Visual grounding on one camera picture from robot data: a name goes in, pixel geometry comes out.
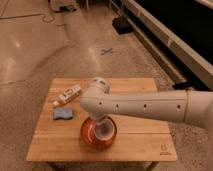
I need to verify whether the white tube bottle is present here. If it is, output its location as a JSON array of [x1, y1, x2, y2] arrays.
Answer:
[[53, 84, 81, 107]]

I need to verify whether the black floor box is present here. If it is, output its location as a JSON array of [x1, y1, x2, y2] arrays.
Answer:
[[112, 16, 133, 35]]

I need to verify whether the floor cable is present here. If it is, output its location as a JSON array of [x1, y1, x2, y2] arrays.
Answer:
[[0, 3, 70, 28]]

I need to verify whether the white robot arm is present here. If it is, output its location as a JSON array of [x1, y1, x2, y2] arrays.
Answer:
[[80, 77, 213, 131]]

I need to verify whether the grey equipment base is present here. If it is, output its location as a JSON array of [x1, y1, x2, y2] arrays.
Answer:
[[48, 0, 76, 12]]

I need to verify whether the white ceramic cup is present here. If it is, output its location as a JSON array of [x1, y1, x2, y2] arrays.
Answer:
[[94, 119, 114, 141]]

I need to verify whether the wooden table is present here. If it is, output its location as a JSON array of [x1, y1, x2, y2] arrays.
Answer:
[[26, 78, 177, 165]]

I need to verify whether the orange ceramic bowl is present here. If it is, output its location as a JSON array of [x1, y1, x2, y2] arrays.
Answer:
[[80, 117, 117, 149]]

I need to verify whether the blue sponge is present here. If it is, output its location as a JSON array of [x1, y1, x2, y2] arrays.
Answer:
[[53, 108, 73, 120]]

